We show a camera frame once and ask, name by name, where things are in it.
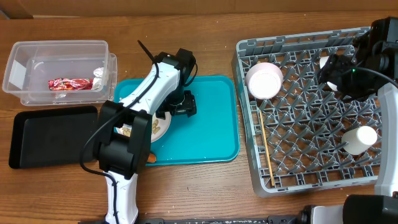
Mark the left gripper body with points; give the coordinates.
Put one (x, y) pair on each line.
(179, 102)

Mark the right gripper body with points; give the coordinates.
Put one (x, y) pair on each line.
(355, 85)

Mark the white round plate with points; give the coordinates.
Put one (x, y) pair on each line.
(163, 123)

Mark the white bowl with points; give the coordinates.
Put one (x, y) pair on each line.
(323, 61)

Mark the small white cup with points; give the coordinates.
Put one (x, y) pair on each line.
(359, 139)

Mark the pile of peanuts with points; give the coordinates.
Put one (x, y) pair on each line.
(155, 126)

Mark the orange carrot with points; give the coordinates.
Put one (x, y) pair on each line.
(152, 158)

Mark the wooden chopstick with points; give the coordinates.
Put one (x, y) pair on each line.
(266, 148)

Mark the pink bowl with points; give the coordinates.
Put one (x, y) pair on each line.
(264, 80)

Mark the red snack wrapper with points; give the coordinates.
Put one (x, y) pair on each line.
(60, 84)

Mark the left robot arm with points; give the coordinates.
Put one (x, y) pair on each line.
(122, 141)

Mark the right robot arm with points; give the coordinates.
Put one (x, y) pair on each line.
(371, 70)

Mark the grey dishwasher rack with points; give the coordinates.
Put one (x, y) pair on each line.
(305, 121)

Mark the clear plastic waste bin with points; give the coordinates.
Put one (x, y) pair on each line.
(31, 64)

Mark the teal serving tray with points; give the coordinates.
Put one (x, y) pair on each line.
(211, 135)

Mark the black plastic tray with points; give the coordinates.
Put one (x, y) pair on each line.
(50, 137)

